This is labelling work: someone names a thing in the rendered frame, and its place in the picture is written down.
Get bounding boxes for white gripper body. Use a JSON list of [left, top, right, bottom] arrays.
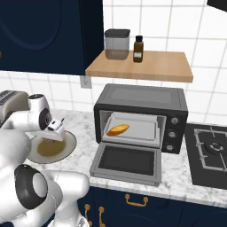
[[32, 125, 67, 143]]

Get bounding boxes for brown kebab skewer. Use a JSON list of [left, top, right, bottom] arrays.
[[36, 138, 67, 158]]

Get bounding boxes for golden baguette bread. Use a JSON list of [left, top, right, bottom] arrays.
[[106, 123, 130, 137]]

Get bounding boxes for grey toaster oven door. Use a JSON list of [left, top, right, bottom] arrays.
[[89, 141, 163, 187]]

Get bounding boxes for navy cupboard door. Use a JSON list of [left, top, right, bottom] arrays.
[[76, 185, 108, 227]]

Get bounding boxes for grey oven tray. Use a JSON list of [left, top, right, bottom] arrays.
[[101, 111, 160, 143]]

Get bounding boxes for black toaster oven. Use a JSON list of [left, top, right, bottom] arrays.
[[93, 82, 190, 155]]

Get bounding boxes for round grey plate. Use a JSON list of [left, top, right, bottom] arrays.
[[26, 129, 78, 165]]

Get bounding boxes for grey lidded canister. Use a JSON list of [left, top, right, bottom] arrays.
[[104, 27, 131, 61]]

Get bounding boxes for brown glass bottle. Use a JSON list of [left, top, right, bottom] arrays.
[[132, 35, 145, 64]]

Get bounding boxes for navy drawer front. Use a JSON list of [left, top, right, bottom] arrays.
[[104, 188, 227, 227]]

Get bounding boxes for black hob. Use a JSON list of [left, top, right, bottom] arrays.
[[184, 122, 227, 191]]

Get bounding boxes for black extractor hood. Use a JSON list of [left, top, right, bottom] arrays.
[[206, 0, 227, 13]]

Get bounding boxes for white wall socket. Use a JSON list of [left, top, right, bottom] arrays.
[[80, 74, 93, 90]]

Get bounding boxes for gold cupboard handle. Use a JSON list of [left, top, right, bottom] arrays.
[[98, 206, 106, 227], [83, 203, 91, 227]]

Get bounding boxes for navy wall cupboard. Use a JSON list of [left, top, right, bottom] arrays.
[[0, 0, 106, 76]]

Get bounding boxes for gold drawer handle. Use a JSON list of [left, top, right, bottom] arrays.
[[124, 193, 150, 208]]

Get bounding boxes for wooden wall shelf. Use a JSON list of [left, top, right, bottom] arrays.
[[84, 49, 194, 84]]

